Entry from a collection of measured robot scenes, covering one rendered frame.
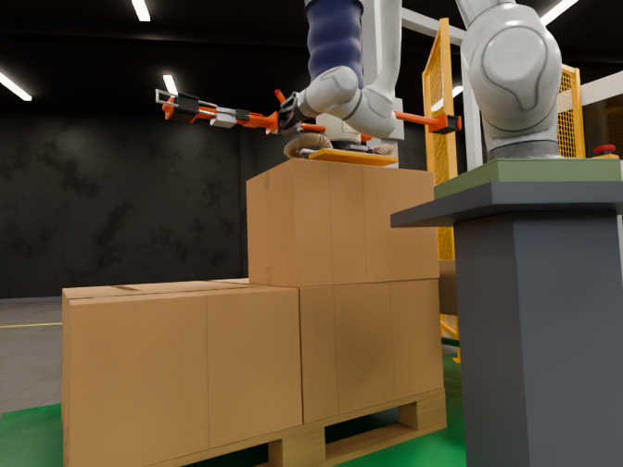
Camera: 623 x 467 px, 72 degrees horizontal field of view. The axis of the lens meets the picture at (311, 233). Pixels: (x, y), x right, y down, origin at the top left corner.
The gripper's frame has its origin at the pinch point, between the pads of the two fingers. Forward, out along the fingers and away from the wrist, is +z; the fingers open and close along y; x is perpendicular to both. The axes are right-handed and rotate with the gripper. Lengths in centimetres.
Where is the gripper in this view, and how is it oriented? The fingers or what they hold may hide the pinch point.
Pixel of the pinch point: (278, 123)
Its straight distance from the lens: 156.4
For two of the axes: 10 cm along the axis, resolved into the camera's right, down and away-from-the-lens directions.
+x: 8.5, 0.0, 5.3
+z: -5.3, 0.8, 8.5
